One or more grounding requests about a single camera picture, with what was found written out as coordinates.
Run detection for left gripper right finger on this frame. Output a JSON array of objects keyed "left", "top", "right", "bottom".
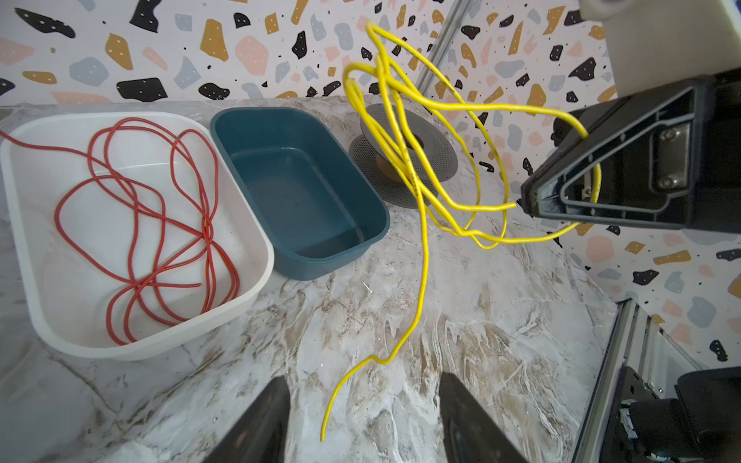
[{"left": 438, "top": 372, "right": 526, "bottom": 463}]

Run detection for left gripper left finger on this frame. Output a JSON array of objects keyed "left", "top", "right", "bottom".
[{"left": 203, "top": 376, "right": 291, "bottom": 463}]

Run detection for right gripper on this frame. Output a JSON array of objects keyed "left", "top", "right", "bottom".
[{"left": 521, "top": 69, "right": 740, "bottom": 235}]

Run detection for yellow cable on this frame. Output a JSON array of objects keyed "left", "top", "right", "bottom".
[{"left": 319, "top": 21, "right": 603, "bottom": 444}]

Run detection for grey cable spool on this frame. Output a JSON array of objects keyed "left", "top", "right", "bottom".
[{"left": 348, "top": 102, "right": 459, "bottom": 210}]

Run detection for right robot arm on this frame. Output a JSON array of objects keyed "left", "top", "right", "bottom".
[{"left": 521, "top": 71, "right": 740, "bottom": 462}]

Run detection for teal plastic bin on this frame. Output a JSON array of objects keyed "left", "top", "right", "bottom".
[{"left": 210, "top": 107, "right": 390, "bottom": 281}]

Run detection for white plastic bin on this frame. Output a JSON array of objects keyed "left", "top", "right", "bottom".
[{"left": 1, "top": 112, "right": 274, "bottom": 361}]

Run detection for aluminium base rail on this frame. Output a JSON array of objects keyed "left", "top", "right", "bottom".
[{"left": 572, "top": 299, "right": 704, "bottom": 462}]

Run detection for right aluminium corner post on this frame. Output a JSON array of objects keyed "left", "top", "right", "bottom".
[{"left": 417, "top": 0, "right": 472, "bottom": 94}]

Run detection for red cable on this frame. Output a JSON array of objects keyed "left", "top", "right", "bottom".
[{"left": 0, "top": 117, "right": 241, "bottom": 346}]

